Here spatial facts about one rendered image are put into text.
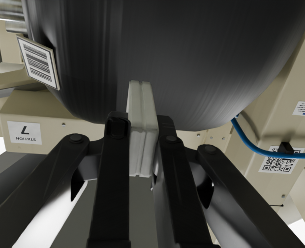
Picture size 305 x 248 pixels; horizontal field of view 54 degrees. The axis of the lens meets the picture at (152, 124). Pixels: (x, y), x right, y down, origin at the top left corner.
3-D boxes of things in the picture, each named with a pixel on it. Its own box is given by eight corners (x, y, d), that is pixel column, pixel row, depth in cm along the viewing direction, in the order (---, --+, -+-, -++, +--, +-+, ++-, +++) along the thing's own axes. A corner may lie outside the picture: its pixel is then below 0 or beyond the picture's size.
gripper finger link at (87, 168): (125, 186, 14) (59, 182, 14) (126, 133, 18) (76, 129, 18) (128, 160, 13) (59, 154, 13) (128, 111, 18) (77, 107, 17)
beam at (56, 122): (208, 130, 90) (197, 166, 99) (194, 88, 111) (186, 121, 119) (-5, 113, 83) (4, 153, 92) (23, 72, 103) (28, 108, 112)
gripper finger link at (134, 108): (137, 177, 16) (123, 176, 16) (135, 118, 22) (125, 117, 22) (144, 128, 15) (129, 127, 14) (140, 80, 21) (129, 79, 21)
